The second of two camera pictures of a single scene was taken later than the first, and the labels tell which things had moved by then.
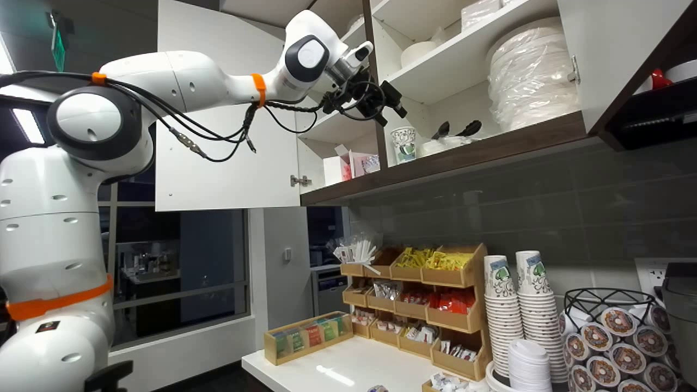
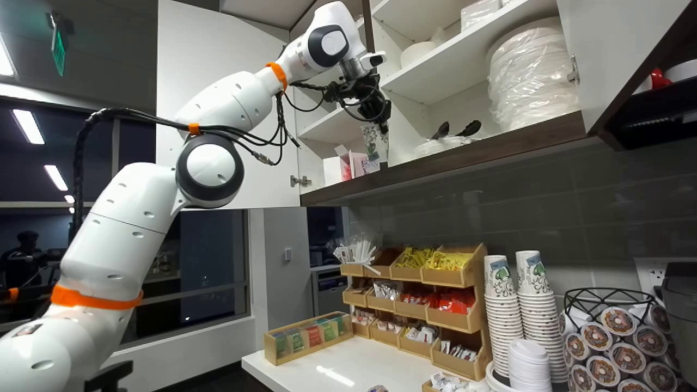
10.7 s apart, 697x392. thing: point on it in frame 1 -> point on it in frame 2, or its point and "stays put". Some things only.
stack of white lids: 531,366 stays put
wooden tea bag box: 308,336 stays put
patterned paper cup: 402,145 -> 375,146
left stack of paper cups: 503,314 stays put
